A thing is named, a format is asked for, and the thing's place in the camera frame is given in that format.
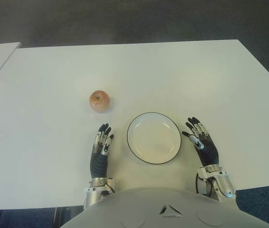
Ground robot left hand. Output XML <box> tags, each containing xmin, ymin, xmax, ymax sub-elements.
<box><xmin>90</xmin><ymin>123</ymin><xmax>115</xmax><ymax>179</ymax></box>

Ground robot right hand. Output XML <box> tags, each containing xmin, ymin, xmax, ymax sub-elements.
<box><xmin>182</xmin><ymin>116</ymin><xmax>220</xmax><ymax>168</ymax></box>

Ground red yellow apple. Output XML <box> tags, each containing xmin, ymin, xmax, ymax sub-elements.
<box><xmin>89</xmin><ymin>90</ymin><xmax>111</xmax><ymax>112</ymax></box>

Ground white plate with black rim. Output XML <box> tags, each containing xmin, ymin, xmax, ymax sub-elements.
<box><xmin>126</xmin><ymin>111</ymin><xmax>182</xmax><ymax>165</ymax></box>

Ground grey robot torso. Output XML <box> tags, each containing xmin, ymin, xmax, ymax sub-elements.
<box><xmin>60</xmin><ymin>187</ymin><xmax>263</xmax><ymax>228</ymax></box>

